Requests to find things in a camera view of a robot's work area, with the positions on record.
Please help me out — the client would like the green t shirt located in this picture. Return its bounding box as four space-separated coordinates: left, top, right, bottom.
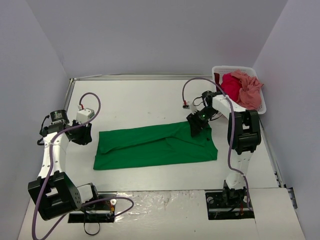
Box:
93 121 218 171

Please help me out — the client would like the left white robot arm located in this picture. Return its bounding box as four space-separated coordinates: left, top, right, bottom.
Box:
28 108 95 221

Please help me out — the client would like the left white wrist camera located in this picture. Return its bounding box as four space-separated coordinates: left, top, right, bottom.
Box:
75 108 95 125

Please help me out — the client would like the black loop cable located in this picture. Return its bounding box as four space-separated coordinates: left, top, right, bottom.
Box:
83 212 101 236

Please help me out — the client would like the pink t shirt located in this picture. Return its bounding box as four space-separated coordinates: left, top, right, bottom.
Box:
231 69 263 110

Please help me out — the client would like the red t shirt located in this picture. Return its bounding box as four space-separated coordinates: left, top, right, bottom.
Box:
220 71 242 104

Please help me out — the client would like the white plastic basket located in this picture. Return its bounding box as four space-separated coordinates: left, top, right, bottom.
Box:
212 65 267 115

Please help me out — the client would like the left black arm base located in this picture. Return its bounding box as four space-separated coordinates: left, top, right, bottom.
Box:
67 193 117 224

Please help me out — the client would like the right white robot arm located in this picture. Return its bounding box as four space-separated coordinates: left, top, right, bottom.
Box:
186 90 262 207

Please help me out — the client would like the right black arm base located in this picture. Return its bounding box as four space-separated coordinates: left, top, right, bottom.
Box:
205 191 255 221

